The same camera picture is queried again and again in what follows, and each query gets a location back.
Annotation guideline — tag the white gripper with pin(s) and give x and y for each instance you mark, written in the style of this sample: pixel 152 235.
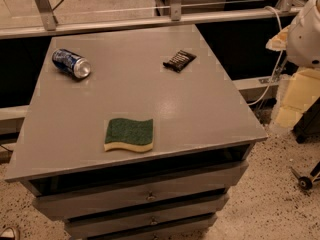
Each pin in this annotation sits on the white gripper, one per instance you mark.
pixel 305 40

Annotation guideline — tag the blue pepsi can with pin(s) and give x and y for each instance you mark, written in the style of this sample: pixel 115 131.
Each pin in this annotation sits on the blue pepsi can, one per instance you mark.
pixel 71 63

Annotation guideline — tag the black snack packet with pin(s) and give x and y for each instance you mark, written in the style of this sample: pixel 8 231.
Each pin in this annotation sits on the black snack packet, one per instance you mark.
pixel 179 61

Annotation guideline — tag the black caster wheel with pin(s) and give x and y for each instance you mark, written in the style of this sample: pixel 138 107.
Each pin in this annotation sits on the black caster wheel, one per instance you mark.
pixel 305 182

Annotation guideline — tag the grey drawer cabinet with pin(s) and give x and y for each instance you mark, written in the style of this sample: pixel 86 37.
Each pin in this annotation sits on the grey drawer cabinet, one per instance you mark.
pixel 203 131

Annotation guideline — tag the green yellow sponge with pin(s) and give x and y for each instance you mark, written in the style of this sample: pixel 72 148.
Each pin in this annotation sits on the green yellow sponge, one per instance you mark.
pixel 127 134

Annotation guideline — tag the shoe tip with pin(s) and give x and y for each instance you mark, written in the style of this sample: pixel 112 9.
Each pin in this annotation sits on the shoe tip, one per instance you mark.
pixel 10 233

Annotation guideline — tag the metal railing frame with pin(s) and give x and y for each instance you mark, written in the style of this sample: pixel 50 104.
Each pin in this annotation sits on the metal railing frame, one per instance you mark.
pixel 34 18

